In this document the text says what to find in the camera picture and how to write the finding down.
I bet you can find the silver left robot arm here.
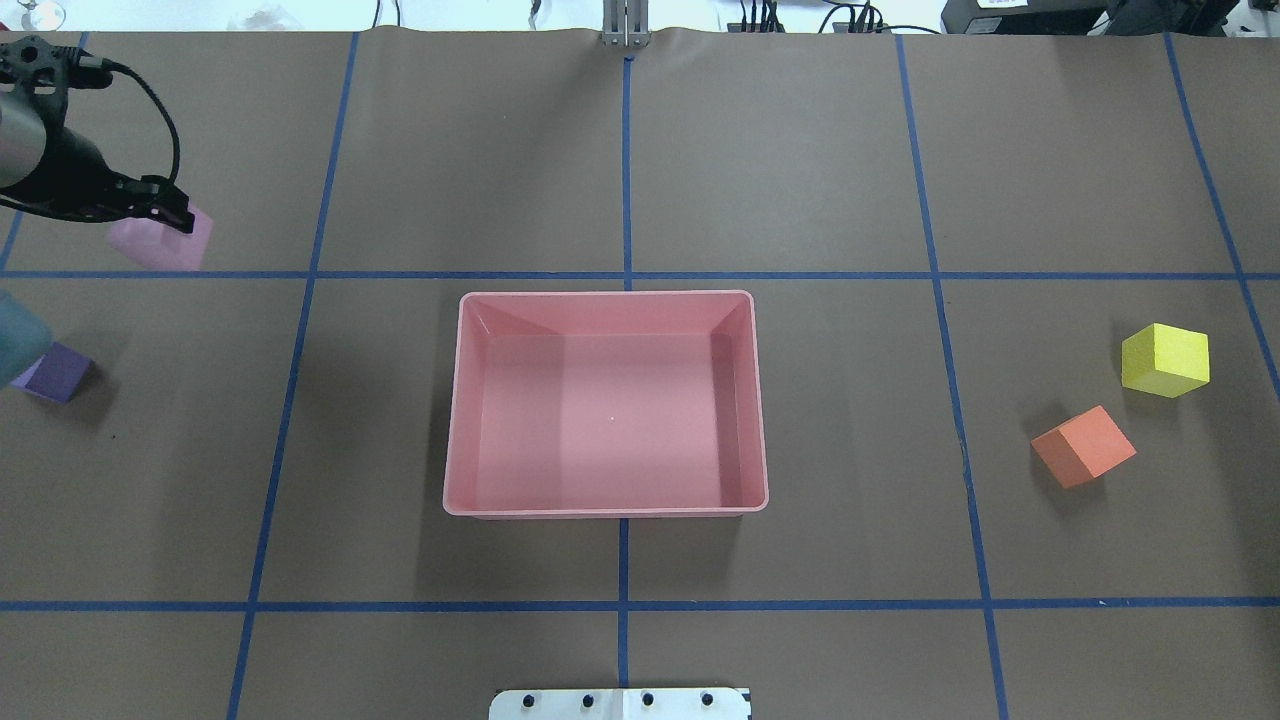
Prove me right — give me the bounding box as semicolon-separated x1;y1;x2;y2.
3;95;212;272

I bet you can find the yellow foam block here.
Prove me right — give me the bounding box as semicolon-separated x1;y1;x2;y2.
1120;323;1211;398

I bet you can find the pink foam block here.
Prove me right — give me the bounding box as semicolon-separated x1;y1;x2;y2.
106;208;214;272

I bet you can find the aluminium camera post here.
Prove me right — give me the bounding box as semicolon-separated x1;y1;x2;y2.
600;0;652;49

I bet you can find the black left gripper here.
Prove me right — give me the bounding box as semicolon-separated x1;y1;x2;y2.
14;129;195;234

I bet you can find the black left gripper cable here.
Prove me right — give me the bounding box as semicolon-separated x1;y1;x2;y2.
70;55;183;186

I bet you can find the white metal base plate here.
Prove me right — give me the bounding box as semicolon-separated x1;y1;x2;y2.
488;687;753;719

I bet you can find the purple foam block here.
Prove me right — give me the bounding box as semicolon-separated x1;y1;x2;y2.
9;342;93;405

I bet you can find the pink plastic bin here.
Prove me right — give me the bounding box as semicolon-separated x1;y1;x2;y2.
442;290;771;520

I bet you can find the orange foam block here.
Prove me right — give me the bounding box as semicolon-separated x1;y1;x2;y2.
1030;405;1137;489

